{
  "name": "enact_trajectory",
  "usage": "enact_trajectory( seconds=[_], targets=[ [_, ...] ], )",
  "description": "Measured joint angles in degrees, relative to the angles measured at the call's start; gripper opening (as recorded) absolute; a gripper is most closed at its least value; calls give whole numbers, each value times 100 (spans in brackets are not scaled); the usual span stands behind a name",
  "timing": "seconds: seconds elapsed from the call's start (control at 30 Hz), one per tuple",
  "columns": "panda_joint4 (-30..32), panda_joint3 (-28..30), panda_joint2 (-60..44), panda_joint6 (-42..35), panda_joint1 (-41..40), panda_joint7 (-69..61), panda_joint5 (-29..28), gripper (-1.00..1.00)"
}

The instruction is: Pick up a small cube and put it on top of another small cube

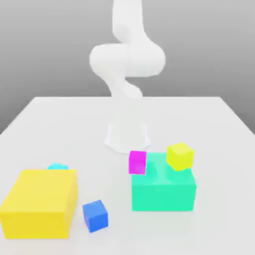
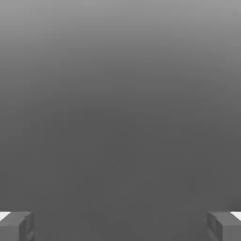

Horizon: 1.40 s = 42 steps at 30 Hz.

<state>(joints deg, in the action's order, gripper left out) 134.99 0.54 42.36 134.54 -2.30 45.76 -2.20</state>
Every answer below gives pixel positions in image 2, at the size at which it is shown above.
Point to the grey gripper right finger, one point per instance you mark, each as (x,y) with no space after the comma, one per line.
(226,227)

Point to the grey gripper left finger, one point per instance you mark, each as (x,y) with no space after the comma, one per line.
(15,227)

